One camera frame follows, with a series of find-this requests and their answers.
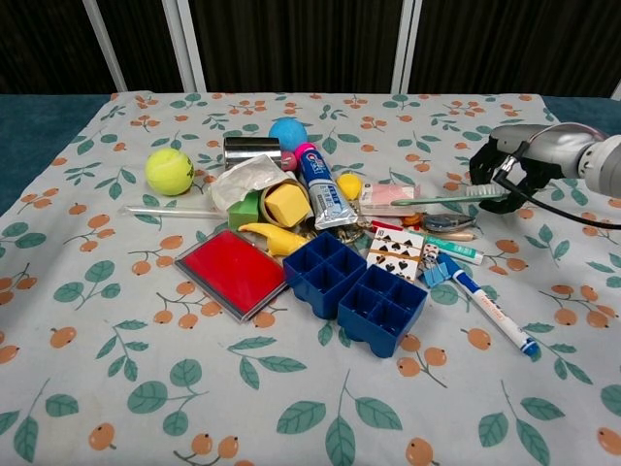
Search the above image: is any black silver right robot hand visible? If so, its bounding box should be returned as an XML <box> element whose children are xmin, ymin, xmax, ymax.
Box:
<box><xmin>469</xmin><ymin>122</ymin><xmax>601</xmax><ymax>215</ymax></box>

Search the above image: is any green toothbrush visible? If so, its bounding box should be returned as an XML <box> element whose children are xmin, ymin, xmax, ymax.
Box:
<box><xmin>390</xmin><ymin>184</ymin><xmax>510</xmax><ymax>208</ymax></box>

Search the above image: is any green white small tube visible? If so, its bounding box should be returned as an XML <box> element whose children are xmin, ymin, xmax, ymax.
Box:
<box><xmin>411</xmin><ymin>228</ymin><xmax>486</xmax><ymax>266</ymax></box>

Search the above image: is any pink white small box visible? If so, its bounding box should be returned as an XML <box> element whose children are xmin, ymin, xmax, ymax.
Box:
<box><xmin>359</xmin><ymin>183</ymin><xmax>423</xmax><ymax>217</ymax></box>

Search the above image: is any blue white marker pen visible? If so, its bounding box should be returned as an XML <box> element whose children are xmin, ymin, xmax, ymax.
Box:
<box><xmin>450</xmin><ymin>269</ymin><xmax>540</xmax><ymax>359</ymax></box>

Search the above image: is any blue binder clip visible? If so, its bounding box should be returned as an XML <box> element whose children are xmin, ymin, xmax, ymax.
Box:
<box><xmin>420</xmin><ymin>259</ymin><xmax>460</xmax><ymax>290</ymax></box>

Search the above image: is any banded playing cards deck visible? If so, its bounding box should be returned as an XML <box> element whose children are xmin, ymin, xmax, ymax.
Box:
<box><xmin>366</xmin><ymin>227</ymin><xmax>423</xmax><ymax>283</ymax></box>

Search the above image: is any metal key bunch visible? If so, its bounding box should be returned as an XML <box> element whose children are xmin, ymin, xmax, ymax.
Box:
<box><xmin>334</xmin><ymin>220</ymin><xmax>373</xmax><ymax>244</ymax></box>

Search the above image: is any blue white toothpaste tube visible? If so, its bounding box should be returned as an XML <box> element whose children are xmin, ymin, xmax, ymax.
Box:
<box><xmin>296</xmin><ymin>148</ymin><xmax>360</xmax><ymax>231</ymax></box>

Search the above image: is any blue four-compartment block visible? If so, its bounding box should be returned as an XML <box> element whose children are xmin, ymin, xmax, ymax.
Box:
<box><xmin>337</xmin><ymin>264</ymin><xmax>429</xmax><ymax>359</ymax></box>
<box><xmin>282</xmin><ymin>230</ymin><xmax>368</xmax><ymax>320</ymax></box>

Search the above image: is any blue ball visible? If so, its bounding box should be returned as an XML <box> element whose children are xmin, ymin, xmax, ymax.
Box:
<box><xmin>268</xmin><ymin>117</ymin><xmax>308</xmax><ymax>152</ymax></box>

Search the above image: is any brown tape roll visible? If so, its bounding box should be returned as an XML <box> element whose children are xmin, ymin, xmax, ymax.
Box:
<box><xmin>259</xmin><ymin>178</ymin><xmax>310</xmax><ymax>216</ymax></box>

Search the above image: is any yellow foam block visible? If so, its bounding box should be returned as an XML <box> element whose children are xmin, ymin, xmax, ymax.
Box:
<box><xmin>265</xmin><ymin>186</ymin><xmax>312</xmax><ymax>228</ymax></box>

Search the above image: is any yellow banana toy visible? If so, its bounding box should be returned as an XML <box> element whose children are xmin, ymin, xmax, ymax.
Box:
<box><xmin>237</xmin><ymin>221</ymin><xmax>311</xmax><ymax>257</ymax></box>

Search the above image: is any shiny steel cup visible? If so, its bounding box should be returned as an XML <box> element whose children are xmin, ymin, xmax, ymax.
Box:
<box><xmin>222</xmin><ymin>136</ymin><xmax>283</xmax><ymax>171</ymax></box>

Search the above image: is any white plastic packet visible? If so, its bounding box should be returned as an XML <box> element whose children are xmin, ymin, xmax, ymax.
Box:
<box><xmin>210</xmin><ymin>154</ymin><xmax>285</xmax><ymax>213</ymax></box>

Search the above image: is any green block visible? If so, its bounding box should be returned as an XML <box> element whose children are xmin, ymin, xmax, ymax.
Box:
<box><xmin>227</xmin><ymin>191</ymin><xmax>266</xmax><ymax>232</ymax></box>

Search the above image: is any red ink pad case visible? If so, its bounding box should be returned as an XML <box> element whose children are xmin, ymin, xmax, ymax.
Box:
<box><xmin>174</xmin><ymin>228</ymin><xmax>288</xmax><ymax>324</ymax></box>

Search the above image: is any yellow-green tennis ball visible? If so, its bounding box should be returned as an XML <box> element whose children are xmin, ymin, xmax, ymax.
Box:
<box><xmin>145</xmin><ymin>148</ymin><xmax>196</xmax><ymax>197</ymax></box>

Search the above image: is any clear plastic tube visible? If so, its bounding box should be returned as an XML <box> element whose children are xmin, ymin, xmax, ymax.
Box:
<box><xmin>120</xmin><ymin>203</ymin><xmax>229</xmax><ymax>220</ymax></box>

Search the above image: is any floral print table cloth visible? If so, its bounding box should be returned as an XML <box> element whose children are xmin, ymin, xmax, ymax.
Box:
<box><xmin>0</xmin><ymin>91</ymin><xmax>621</xmax><ymax>466</ymax></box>

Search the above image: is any black right hand cable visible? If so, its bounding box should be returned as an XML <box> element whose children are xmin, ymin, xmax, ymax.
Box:
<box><xmin>498</xmin><ymin>140</ymin><xmax>621</xmax><ymax>230</ymax></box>

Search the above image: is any small yellow ball keychain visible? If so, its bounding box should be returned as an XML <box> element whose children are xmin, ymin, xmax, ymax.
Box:
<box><xmin>337</xmin><ymin>173</ymin><xmax>364</xmax><ymax>200</ymax></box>

